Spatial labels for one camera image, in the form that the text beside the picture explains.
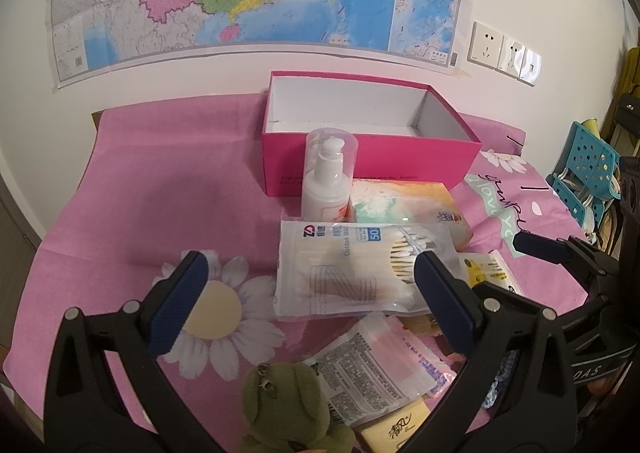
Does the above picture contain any white pink wipes packet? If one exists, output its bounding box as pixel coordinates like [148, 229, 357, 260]
[305, 313, 456, 426]

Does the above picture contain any yellow hanging garment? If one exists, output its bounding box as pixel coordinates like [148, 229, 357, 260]
[601, 46, 639, 157]

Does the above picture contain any cotton swab bag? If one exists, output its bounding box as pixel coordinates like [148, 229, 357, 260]
[273, 220, 461, 320]

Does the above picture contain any white wall switch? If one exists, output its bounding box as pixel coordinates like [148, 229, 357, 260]
[497, 36, 542, 87]

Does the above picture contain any gold tissue packet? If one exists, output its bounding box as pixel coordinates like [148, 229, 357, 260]
[359, 399, 430, 453]

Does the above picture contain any white wall socket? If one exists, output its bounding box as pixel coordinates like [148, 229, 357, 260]
[468, 22, 503, 69]

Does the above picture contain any yellow duck packet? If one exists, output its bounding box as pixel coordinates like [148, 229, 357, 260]
[459, 251, 523, 295]

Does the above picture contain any pastel tissue pack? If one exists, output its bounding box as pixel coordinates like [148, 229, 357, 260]
[349, 179, 473, 251]

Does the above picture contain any pink floral table cloth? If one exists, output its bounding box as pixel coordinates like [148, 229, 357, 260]
[3, 94, 587, 452]

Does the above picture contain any green frog plush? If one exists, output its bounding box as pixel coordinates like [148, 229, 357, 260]
[240, 362, 356, 453]

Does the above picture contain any blue perforated basket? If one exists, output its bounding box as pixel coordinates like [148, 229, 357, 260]
[547, 121, 620, 233]

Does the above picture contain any pink cardboard box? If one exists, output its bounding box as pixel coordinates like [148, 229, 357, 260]
[262, 70, 482, 197]

